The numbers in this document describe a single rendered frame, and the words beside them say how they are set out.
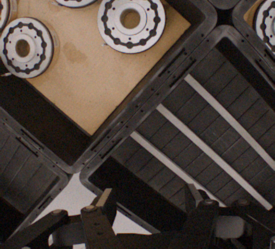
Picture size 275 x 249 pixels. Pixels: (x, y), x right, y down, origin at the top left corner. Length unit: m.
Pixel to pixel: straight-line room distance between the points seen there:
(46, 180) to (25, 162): 0.06
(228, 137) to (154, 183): 0.17
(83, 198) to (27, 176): 0.22
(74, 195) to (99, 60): 0.44
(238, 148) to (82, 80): 0.31
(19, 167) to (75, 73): 0.25
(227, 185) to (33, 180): 0.42
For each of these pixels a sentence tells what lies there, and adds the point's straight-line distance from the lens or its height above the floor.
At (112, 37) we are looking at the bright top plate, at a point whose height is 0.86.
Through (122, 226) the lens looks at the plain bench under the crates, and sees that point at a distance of 0.73.
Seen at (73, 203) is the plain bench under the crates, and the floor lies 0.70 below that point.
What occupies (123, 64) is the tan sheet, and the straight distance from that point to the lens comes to 0.36.
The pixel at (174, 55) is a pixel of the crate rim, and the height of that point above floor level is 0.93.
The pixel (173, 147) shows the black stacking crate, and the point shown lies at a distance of 0.41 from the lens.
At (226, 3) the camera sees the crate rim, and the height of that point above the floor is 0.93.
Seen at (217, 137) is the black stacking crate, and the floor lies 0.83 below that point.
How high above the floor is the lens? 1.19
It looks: 72 degrees down
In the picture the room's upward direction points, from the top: 164 degrees counter-clockwise
